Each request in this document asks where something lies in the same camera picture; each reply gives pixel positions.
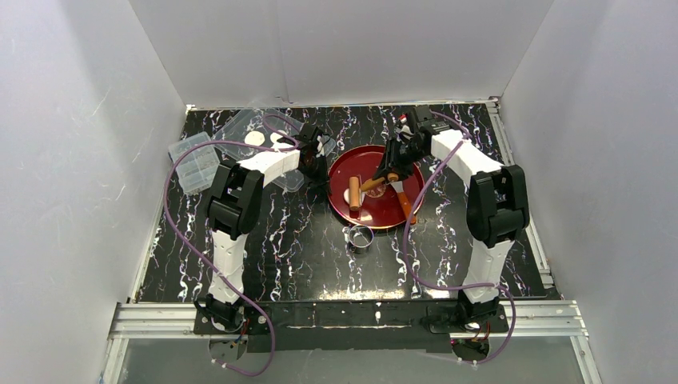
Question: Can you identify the red round tray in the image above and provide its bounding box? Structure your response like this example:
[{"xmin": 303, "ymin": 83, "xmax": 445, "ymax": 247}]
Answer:
[{"xmin": 329, "ymin": 145, "xmax": 406, "ymax": 230}]

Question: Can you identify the metal ring cutter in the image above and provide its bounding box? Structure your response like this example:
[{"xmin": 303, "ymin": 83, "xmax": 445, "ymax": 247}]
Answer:
[{"xmin": 346, "ymin": 225, "xmax": 374, "ymax": 254}]

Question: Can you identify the round dough wrapper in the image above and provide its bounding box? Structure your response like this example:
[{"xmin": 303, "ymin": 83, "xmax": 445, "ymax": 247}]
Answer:
[
  {"xmin": 244, "ymin": 131, "xmax": 265, "ymax": 146},
  {"xmin": 269, "ymin": 133, "xmax": 282, "ymax": 146}
]

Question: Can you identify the clear plastic tray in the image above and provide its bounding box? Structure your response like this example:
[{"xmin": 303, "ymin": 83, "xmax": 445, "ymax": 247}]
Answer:
[{"xmin": 212, "ymin": 109, "xmax": 336, "ymax": 192}]

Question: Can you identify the wooden double-ended rolling pin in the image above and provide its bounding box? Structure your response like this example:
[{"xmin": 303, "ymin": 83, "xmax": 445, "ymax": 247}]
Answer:
[{"xmin": 348, "ymin": 173, "xmax": 399, "ymax": 212}]

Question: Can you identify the aluminium frame rail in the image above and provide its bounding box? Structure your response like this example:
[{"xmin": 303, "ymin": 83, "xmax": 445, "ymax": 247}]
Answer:
[{"xmin": 99, "ymin": 300, "xmax": 601, "ymax": 383}]

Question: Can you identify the metal spatula wooden handle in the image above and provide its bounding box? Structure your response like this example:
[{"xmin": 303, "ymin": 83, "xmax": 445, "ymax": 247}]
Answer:
[{"xmin": 389, "ymin": 181, "xmax": 417, "ymax": 224}]

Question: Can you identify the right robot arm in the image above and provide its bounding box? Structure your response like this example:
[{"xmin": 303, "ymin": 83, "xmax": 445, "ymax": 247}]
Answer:
[{"xmin": 361, "ymin": 106, "xmax": 530, "ymax": 333}]

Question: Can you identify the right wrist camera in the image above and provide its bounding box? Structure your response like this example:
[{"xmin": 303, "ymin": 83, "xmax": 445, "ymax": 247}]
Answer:
[{"xmin": 396, "ymin": 111, "xmax": 420, "ymax": 142}]

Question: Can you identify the white dough piece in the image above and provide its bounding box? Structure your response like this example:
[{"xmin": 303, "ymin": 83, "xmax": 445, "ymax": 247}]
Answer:
[{"xmin": 343, "ymin": 188, "xmax": 365, "ymax": 205}]

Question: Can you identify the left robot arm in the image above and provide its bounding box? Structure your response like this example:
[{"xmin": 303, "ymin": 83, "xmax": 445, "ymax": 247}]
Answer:
[{"xmin": 195, "ymin": 125, "xmax": 329, "ymax": 333}]

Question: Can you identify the clear plastic compartment box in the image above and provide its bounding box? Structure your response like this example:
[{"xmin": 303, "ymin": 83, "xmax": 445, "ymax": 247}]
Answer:
[{"xmin": 168, "ymin": 132, "xmax": 220, "ymax": 195}]

